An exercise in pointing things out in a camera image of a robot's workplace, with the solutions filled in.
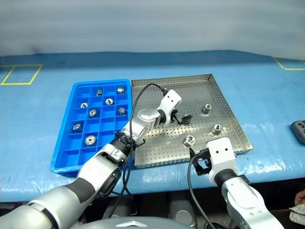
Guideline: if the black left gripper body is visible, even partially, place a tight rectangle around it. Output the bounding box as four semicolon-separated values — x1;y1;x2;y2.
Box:
171;106;183;125

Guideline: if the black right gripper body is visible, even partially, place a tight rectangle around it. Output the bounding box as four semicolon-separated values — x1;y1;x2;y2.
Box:
193;154;213;177

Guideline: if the perforated steel tray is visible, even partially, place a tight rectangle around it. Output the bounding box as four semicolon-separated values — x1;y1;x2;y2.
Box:
130;73;254;169

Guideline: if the blue plastic compartment tray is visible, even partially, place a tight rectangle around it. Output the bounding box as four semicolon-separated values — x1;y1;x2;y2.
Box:
50;79;134;177

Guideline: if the bystander bare hand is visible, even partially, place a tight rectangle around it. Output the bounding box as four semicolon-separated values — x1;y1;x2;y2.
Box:
294;190;305;206

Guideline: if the grey rounded cylinder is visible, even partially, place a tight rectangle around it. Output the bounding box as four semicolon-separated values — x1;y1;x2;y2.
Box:
168;192;200;227

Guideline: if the silver robot torso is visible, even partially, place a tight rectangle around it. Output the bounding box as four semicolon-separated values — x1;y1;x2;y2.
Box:
81;216;198;229

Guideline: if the black remote controller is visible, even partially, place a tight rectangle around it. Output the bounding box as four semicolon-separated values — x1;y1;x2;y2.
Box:
290;120;305;145

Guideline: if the white patterned cloth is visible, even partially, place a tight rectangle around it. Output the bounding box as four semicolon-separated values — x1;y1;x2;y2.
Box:
288;206;305;222

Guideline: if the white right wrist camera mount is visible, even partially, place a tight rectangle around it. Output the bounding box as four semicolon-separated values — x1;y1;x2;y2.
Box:
206;137;239;178

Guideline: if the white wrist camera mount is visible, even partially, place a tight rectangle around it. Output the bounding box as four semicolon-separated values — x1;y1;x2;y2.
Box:
156;89;183;125
206;137;239;178

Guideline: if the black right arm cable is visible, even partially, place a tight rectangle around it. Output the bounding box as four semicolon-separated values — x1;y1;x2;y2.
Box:
187;149;216;229

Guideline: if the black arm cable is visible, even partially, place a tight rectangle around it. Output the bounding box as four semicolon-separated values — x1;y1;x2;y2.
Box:
104;83;170;219
187;149;216;229

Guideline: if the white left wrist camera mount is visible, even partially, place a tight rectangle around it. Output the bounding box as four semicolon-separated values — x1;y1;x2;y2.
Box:
156;89;183;125

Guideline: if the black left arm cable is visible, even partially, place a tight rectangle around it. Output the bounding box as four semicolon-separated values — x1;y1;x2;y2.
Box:
104;83;170;219

